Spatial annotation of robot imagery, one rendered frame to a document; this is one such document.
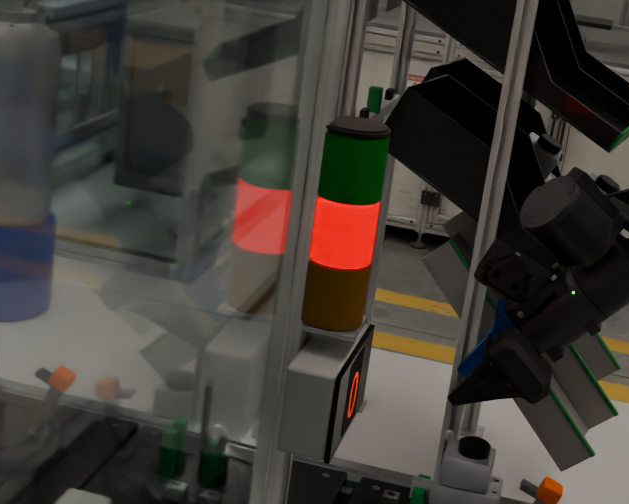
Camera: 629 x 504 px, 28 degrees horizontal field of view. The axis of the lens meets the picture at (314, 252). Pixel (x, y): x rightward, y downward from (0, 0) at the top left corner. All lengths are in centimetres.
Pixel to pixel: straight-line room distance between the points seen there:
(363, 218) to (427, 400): 94
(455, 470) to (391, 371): 74
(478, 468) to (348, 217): 35
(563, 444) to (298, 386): 54
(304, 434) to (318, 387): 4
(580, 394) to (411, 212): 393
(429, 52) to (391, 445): 368
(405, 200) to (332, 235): 449
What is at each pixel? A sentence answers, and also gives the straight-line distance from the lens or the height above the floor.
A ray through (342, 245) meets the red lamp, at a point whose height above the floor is 133.
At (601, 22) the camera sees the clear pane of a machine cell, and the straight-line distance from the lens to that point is 518.
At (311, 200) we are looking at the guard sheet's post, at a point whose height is 136.
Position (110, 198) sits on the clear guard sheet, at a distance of 56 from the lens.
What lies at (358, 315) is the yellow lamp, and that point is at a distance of 96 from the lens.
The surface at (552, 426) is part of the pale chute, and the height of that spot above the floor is 104.
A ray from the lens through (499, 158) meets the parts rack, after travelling 131.
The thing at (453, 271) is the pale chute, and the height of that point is 118.
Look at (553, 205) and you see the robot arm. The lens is 106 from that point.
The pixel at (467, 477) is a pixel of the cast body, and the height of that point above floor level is 107.
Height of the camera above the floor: 161
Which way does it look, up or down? 18 degrees down
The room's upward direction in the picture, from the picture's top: 8 degrees clockwise
